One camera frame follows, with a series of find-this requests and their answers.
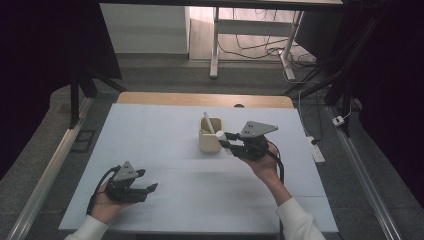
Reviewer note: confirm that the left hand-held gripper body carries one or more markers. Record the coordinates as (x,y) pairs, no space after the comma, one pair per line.
(123,195)

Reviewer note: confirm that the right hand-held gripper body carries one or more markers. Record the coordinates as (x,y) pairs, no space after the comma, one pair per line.
(253,148)

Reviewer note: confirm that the beige square pen holder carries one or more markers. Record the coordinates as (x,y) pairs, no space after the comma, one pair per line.
(209,143)

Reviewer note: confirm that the thin white pen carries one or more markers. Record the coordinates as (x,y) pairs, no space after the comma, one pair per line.
(209,122)

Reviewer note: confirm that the person's left hand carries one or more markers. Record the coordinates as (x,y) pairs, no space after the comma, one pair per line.
(103,208)

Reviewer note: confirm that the person's right hand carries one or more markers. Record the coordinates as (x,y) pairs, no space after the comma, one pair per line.
(268,168)

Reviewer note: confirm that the light blue table mat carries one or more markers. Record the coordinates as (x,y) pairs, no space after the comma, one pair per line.
(200,186)

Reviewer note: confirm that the white power strip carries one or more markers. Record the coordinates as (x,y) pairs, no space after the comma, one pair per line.
(316,151)

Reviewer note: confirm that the small white adapter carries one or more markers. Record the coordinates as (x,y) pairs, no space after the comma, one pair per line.
(338,120)

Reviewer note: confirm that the black metal stand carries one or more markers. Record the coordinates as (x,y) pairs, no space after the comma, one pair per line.
(75,100)
(336,86)

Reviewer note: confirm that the dark flat panel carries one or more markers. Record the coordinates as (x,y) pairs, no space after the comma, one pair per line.
(316,33)

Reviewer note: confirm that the white cabinet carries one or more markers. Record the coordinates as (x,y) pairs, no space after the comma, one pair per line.
(143,28)

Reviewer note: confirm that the black curtain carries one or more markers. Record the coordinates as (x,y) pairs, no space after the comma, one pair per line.
(393,66)
(40,50)

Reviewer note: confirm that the black rectangular floor frame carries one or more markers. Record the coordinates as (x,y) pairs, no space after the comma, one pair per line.
(74,141)

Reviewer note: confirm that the aluminium rail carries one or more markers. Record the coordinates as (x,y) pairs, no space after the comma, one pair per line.
(46,178)
(363,173)

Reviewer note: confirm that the white desk frame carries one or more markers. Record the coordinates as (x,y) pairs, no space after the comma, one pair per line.
(253,27)

